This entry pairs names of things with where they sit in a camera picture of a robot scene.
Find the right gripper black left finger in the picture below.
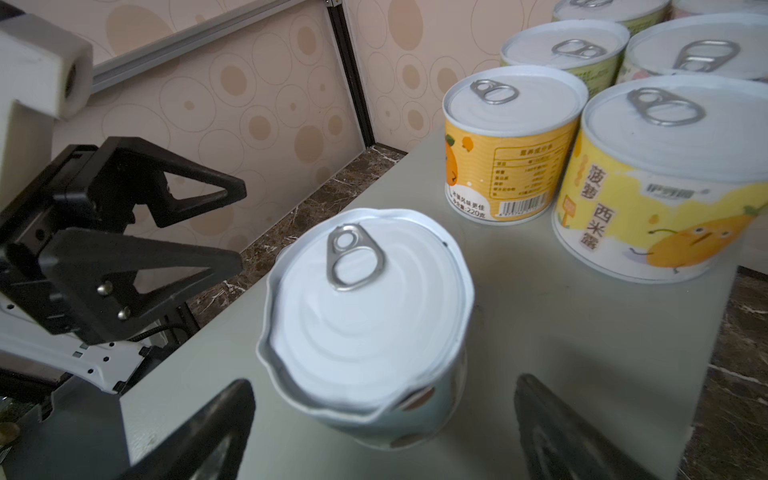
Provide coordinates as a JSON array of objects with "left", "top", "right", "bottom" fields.
[{"left": 119, "top": 379, "right": 256, "bottom": 480}]

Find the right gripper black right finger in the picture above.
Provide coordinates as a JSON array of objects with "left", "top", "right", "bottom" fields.
[{"left": 514, "top": 373, "right": 654, "bottom": 480}]

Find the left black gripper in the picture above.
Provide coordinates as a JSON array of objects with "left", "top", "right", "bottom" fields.
[{"left": 1, "top": 137, "right": 247, "bottom": 345}]

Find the light blue labelled can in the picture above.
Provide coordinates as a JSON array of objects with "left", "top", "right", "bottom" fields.
[{"left": 256, "top": 208, "right": 475, "bottom": 450}]

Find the yellow orange labelled can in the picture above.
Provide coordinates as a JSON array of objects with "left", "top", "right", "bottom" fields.
[{"left": 442, "top": 65, "right": 589, "bottom": 225}]

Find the lime green labelled can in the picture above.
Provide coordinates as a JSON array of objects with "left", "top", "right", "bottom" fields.
[{"left": 500, "top": 20, "right": 630, "bottom": 97}]

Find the purple pink labelled can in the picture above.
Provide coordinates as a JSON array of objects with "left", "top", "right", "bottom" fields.
[{"left": 616, "top": 13, "right": 767, "bottom": 84}]

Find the white red labelled can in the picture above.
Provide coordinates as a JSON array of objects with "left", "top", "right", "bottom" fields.
[{"left": 669, "top": 0, "right": 767, "bottom": 20}]

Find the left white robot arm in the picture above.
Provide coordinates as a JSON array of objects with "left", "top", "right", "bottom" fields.
[{"left": 1, "top": 137, "right": 247, "bottom": 393}]

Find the silver aluminium bar left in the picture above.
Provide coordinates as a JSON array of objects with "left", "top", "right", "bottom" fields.
[{"left": 91, "top": 0, "right": 302, "bottom": 94}]

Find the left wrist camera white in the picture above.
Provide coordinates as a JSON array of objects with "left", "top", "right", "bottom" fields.
[{"left": 1, "top": 2, "right": 93, "bottom": 208}]

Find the black corner frame post left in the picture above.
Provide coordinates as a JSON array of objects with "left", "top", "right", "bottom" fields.
[{"left": 325, "top": 0, "right": 376, "bottom": 148}]

